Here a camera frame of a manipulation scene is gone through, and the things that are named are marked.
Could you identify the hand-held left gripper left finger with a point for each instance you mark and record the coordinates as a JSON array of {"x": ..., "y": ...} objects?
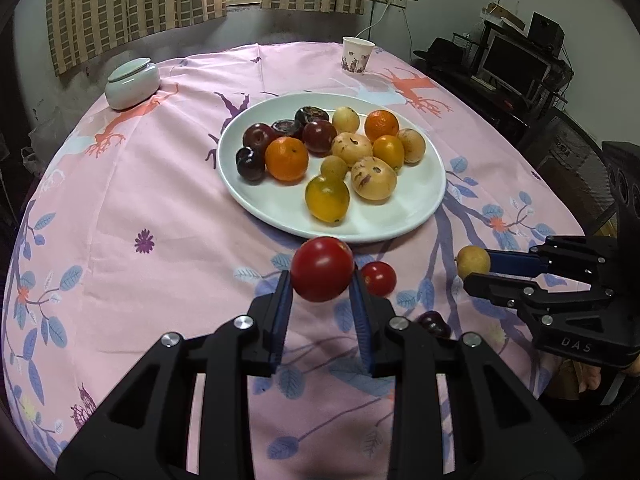
[{"x": 280, "y": 320}]

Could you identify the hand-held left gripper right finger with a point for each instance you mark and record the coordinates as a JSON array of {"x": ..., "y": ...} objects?
[{"x": 361, "y": 320}]

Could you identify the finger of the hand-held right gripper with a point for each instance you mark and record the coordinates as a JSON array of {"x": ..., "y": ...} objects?
[
  {"x": 510, "y": 263},
  {"x": 500, "y": 290}
]

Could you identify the small yellow green fruit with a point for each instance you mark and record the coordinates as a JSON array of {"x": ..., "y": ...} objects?
[
  {"x": 333, "y": 166},
  {"x": 471, "y": 261}
]

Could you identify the small red cherry tomato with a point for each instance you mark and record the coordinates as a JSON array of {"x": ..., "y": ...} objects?
[{"x": 379, "y": 279}]

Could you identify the large red cherry tomato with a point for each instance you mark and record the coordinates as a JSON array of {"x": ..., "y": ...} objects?
[{"x": 322, "y": 269}]

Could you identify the dark purple plum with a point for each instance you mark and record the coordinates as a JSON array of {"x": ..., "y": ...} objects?
[
  {"x": 250, "y": 163},
  {"x": 434, "y": 322},
  {"x": 286, "y": 127}
]

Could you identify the white oval plate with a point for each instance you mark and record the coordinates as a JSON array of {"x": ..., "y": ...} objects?
[{"x": 390, "y": 215}]

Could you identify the green yellow tomato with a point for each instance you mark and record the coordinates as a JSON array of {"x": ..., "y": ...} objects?
[{"x": 327, "y": 200}]

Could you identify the large yellow marked fruit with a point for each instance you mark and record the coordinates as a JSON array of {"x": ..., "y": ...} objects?
[{"x": 374, "y": 179}]

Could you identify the round tan fruit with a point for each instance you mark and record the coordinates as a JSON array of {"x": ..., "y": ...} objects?
[{"x": 412, "y": 145}]

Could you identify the large orange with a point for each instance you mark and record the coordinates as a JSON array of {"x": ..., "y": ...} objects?
[{"x": 286, "y": 159}]

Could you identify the small yellow orange mandarin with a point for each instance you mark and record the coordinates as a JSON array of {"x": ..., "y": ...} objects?
[{"x": 388, "y": 152}]

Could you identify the striped tan pepino melon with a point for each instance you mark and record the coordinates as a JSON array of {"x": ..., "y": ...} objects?
[{"x": 351, "y": 147}]

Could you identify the dark brown wrinkled fruit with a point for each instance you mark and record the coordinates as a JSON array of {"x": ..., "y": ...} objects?
[{"x": 312, "y": 114}]

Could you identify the person's right hand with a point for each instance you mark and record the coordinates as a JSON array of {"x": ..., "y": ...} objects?
[{"x": 635, "y": 366}]

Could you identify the black mesh chair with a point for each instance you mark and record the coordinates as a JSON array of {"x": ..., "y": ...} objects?
[{"x": 570, "y": 160}]

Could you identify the red plum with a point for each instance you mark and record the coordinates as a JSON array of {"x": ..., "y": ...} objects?
[
  {"x": 258, "y": 136},
  {"x": 319, "y": 137}
]

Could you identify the pink floral tablecloth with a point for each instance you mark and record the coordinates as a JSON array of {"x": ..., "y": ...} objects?
[{"x": 150, "y": 185}]

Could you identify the black computer monitor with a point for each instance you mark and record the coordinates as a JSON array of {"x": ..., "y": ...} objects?
[{"x": 515, "y": 65}]

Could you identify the small spotted yellow fruit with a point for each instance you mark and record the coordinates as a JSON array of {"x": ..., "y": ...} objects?
[{"x": 345, "y": 119}]

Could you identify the black hat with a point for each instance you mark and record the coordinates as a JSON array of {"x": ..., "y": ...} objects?
[{"x": 445, "y": 51}]

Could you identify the black speaker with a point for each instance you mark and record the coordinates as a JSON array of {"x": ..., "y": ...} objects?
[{"x": 545, "y": 30}]

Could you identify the printed paper cup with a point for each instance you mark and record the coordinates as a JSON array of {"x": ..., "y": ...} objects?
[{"x": 356, "y": 56}]

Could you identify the white lidded ceramic jar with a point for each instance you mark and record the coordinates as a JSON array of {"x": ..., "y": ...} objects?
[{"x": 132, "y": 85}]

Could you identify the wide striped checked curtain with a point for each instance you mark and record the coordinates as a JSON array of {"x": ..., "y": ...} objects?
[{"x": 130, "y": 5}]

